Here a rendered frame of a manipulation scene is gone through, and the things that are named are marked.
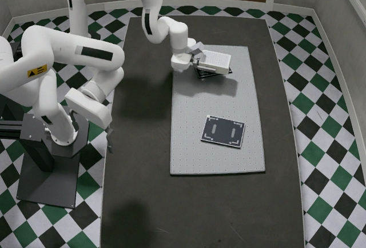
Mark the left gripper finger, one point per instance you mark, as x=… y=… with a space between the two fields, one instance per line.
x=194 y=61

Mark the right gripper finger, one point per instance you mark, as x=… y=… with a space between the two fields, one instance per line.
x=110 y=146
x=74 y=123

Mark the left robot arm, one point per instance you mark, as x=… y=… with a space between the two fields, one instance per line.
x=155 y=31

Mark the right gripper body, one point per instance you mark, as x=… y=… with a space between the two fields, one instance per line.
x=90 y=108

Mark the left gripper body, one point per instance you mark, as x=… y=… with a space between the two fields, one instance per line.
x=182 y=61

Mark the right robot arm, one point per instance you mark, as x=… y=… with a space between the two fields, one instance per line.
x=30 y=81

